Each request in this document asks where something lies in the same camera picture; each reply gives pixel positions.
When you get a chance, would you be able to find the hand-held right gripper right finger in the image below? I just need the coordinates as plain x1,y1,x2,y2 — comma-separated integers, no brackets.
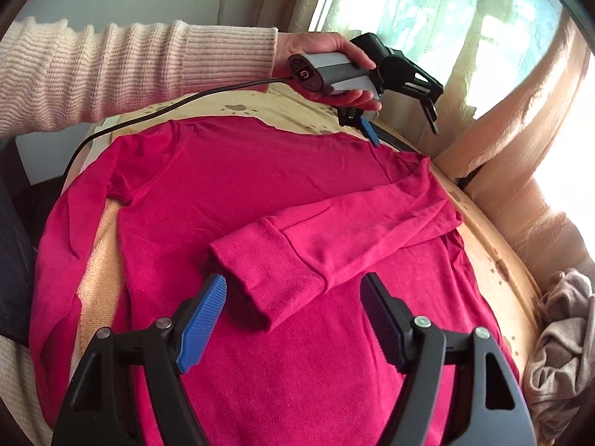
360,272,537,446

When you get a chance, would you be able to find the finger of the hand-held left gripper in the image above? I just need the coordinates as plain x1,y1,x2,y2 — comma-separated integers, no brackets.
418,97,441,135
338,104,381,148

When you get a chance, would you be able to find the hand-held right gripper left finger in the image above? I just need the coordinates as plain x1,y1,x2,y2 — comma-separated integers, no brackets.
51,273,228,446

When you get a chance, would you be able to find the red sweater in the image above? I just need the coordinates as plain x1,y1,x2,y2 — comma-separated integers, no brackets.
28,116,521,446

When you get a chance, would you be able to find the person's left forearm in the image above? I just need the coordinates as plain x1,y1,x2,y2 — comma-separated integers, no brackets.
0,16,280,140

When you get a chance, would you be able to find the person's left hand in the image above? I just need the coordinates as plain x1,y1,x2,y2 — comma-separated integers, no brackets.
272,32,383,112

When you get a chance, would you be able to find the beige lace curtain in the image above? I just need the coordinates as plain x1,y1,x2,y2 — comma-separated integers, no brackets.
223,0,582,159

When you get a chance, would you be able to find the thick peach curtain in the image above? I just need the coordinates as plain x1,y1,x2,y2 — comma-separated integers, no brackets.
418,9,595,284

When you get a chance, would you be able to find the tan paw print blanket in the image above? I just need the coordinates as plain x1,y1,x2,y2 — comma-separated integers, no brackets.
70,81,544,446

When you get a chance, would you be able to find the crumpled beige cloth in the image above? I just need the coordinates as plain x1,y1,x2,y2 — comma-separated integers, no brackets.
523,267,595,440

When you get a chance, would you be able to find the person's cream knit sweater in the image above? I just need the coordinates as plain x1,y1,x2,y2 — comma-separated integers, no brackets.
0,334,52,433

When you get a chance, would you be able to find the dark cloth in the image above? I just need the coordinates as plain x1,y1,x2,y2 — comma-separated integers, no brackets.
0,174,38,347

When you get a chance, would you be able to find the black cable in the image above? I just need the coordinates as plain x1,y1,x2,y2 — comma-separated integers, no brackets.
60,75,293,177

